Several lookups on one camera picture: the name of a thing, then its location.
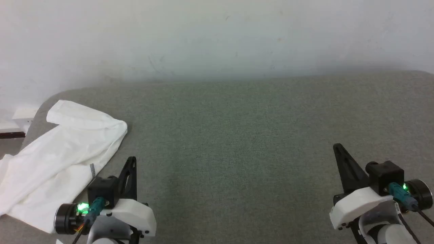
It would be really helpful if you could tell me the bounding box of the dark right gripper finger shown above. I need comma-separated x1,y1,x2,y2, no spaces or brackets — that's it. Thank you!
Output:
336,143,370,191
333,143,357,194

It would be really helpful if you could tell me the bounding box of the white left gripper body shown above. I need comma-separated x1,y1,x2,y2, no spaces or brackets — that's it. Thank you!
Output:
98,198,157,238

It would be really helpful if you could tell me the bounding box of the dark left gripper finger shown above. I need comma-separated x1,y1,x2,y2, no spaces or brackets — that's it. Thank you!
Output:
127,157,138,201
116,157,133,201

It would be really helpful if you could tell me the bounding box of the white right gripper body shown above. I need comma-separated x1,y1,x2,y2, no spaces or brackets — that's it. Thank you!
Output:
330,186,396,231

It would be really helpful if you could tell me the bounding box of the white garment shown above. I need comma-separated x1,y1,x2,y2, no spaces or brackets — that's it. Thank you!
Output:
0,99,128,234

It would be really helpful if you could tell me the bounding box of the grey fabric sofa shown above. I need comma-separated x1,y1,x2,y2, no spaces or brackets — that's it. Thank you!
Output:
0,70,434,244

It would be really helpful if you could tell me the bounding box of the teal plug left camera cable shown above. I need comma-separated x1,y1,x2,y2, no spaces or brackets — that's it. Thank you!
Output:
71,197,106,244

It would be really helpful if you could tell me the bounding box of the teal plug camera cable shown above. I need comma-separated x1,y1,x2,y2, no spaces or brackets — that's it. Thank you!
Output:
388,182,434,227
71,197,106,244

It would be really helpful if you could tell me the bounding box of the teal plug right camera cable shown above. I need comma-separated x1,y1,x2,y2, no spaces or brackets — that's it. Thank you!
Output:
388,182,434,227

